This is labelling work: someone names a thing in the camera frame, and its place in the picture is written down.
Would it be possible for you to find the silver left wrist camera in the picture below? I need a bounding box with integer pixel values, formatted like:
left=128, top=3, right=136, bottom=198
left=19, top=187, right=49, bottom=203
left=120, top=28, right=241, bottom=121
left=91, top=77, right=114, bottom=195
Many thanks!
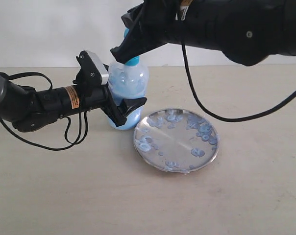
left=76, top=50, right=109, bottom=87

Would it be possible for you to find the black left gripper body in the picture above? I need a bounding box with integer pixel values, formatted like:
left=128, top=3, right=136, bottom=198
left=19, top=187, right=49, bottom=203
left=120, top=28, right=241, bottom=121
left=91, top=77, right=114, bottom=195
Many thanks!
left=74, top=84, right=114, bottom=112

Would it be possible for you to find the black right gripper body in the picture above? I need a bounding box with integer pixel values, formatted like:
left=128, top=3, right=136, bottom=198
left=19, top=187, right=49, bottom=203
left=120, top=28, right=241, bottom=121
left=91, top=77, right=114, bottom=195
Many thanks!
left=121, top=0, right=187, bottom=49

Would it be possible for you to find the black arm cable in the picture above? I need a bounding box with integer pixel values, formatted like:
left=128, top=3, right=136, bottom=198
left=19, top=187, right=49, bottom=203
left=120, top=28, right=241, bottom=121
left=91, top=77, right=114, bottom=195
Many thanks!
left=176, top=19, right=296, bottom=122
left=0, top=71, right=90, bottom=151

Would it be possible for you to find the round steel plate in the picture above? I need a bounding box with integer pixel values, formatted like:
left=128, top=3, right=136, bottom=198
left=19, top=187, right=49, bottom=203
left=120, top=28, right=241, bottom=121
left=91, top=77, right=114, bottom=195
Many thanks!
left=133, top=108, right=220, bottom=174

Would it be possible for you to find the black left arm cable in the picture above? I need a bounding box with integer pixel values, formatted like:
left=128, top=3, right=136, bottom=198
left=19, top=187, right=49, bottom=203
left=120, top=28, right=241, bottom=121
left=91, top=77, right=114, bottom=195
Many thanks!
left=0, top=71, right=90, bottom=151

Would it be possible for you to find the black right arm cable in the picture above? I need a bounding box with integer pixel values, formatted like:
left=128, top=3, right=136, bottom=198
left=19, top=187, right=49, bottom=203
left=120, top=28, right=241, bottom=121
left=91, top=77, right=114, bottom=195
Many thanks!
left=176, top=19, right=296, bottom=122

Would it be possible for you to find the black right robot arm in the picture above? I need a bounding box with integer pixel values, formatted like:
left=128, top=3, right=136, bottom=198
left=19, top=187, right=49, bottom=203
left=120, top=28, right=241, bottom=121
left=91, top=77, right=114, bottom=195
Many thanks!
left=111, top=0, right=296, bottom=66

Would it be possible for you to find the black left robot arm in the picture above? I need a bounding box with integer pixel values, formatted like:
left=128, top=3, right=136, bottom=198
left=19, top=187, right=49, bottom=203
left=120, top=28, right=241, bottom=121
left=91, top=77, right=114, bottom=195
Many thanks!
left=0, top=71, right=147, bottom=133

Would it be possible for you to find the blue pump soap bottle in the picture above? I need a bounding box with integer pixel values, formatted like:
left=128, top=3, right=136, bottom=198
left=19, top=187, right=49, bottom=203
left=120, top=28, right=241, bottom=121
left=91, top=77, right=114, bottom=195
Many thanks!
left=107, top=27, right=149, bottom=131

